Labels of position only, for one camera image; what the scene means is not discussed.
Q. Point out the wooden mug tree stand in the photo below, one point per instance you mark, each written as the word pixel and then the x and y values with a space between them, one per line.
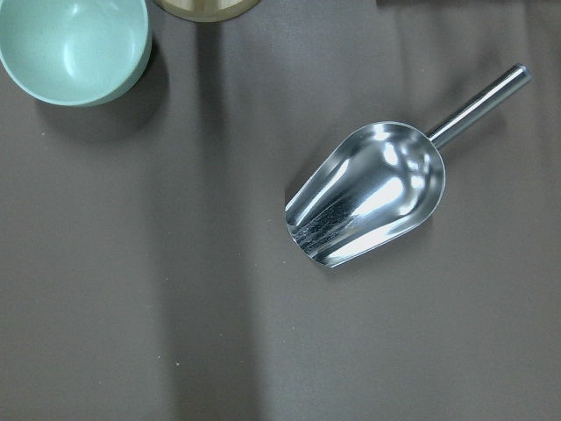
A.
pixel 206 11

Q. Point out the mint green bowl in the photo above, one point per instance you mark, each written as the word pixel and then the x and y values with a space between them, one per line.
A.
pixel 75 53

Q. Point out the steel metal scoop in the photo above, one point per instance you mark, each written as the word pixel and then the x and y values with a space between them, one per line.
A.
pixel 383 181

